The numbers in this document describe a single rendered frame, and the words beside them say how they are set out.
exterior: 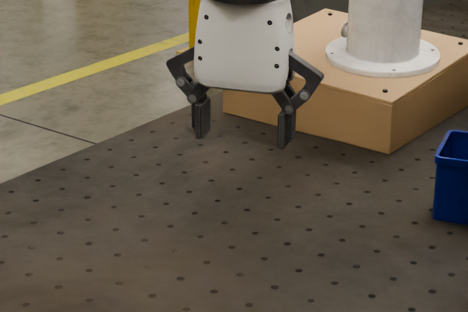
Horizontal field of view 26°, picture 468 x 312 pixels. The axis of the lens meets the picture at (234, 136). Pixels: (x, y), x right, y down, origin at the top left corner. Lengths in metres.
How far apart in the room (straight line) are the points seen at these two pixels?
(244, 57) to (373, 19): 0.62
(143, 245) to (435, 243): 0.37
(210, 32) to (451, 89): 0.76
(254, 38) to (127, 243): 0.38
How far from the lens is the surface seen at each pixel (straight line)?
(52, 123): 3.77
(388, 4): 1.63
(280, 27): 1.02
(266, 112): 1.68
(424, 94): 1.64
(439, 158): 1.33
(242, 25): 1.03
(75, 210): 1.39
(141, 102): 3.95
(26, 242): 1.31
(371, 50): 1.65
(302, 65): 1.04
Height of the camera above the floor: 1.28
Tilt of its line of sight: 21 degrees down
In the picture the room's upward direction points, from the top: straight up
